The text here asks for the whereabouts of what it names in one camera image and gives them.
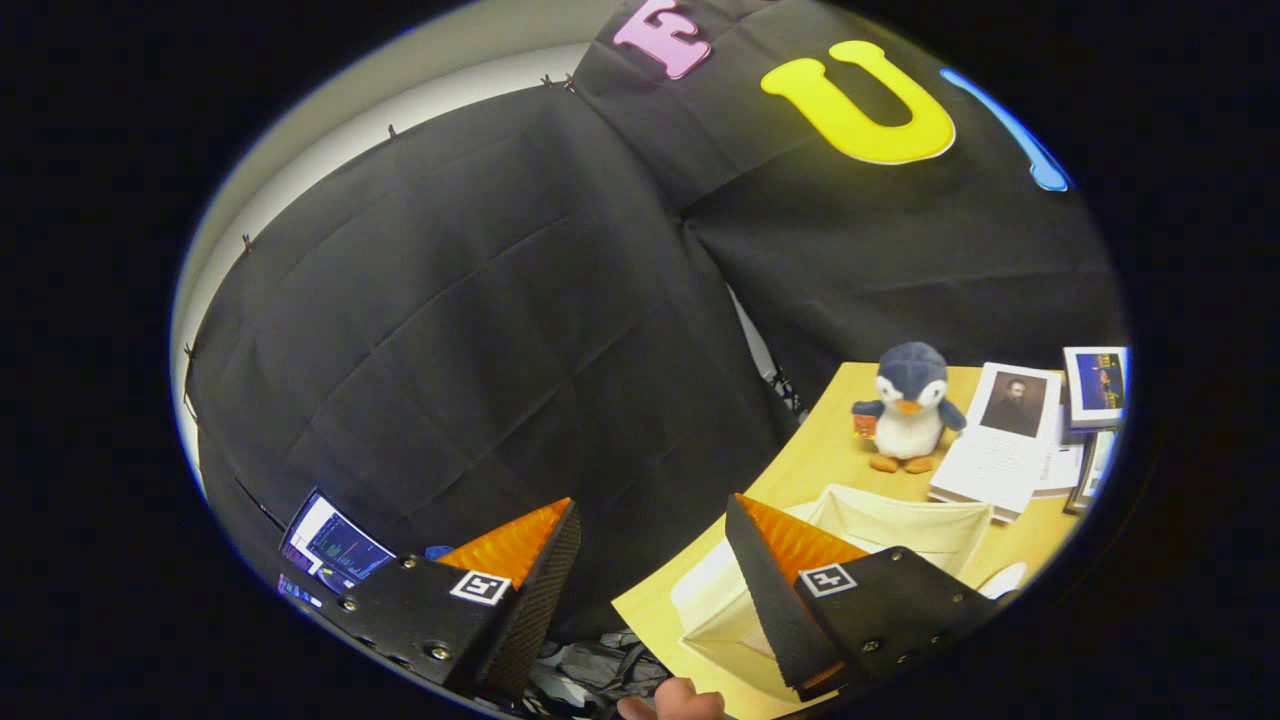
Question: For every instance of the white striped canvas shoe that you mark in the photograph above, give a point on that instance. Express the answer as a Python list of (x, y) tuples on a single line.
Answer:
[(1005, 578)]

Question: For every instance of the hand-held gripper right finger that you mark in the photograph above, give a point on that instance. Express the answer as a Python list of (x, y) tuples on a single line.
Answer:
[(770, 600)]

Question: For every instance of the blue crumpled cloth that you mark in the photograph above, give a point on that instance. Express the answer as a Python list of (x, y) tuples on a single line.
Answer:
[(437, 551)]

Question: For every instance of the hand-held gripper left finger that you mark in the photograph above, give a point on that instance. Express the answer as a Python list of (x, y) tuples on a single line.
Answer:
[(545, 600)]

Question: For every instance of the blue-grey penguin plush toy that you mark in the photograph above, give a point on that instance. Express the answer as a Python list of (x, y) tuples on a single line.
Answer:
[(908, 410)]

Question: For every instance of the beige fabric storage box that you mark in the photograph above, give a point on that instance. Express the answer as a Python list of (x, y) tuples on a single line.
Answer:
[(880, 515)]

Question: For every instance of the black backdrop cloth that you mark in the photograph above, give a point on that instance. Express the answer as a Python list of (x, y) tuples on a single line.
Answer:
[(500, 350)]

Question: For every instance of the book with blue night cover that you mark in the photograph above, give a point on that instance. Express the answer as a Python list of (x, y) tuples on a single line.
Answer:
[(1098, 385)]

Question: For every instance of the book with pale blue cover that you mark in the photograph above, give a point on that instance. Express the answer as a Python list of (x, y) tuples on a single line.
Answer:
[(1095, 470)]

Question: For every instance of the lit computer screen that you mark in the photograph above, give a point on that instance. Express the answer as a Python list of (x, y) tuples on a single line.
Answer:
[(335, 545)]

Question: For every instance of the white printed booklet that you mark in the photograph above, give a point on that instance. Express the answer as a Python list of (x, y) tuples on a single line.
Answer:
[(1062, 465)]

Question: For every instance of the white book with portrait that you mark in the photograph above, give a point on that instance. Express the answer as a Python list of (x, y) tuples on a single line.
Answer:
[(1000, 450)]

